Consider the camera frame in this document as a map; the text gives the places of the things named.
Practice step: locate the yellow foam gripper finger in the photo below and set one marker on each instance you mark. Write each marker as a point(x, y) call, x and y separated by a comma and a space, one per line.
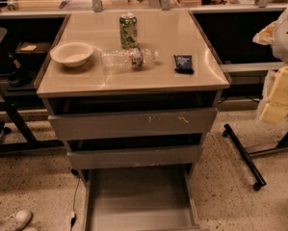
point(274, 105)

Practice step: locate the clear plastic water bottle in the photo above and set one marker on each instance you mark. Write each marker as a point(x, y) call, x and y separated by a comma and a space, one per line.
point(132, 58)

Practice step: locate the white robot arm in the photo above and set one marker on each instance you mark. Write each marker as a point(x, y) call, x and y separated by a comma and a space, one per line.
point(280, 44)

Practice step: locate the grey middle drawer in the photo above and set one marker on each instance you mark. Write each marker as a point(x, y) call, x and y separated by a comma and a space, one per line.
point(135, 152)

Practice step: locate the grey open bottom drawer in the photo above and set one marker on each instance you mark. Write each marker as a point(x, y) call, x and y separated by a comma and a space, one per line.
point(140, 199)

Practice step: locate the grey drawer cabinet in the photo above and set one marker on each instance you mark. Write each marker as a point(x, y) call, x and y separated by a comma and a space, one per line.
point(169, 33)

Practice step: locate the grey top drawer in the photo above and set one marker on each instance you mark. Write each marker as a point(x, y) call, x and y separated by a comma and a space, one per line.
point(133, 115)

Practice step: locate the black wheeled stand base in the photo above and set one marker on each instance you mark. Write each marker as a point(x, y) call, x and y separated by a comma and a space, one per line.
point(260, 149)

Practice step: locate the dark blue snack packet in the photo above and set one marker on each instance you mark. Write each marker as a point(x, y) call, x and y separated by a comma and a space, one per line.
point(184, 64)

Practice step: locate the green soda can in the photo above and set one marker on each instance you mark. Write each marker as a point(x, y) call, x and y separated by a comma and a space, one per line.
point(128, 30)

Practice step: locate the white bowl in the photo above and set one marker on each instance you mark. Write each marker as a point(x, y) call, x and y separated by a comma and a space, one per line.
point(72, 53)

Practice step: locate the white sneaker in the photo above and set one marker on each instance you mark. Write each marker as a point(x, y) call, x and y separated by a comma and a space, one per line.
point(17, 221)

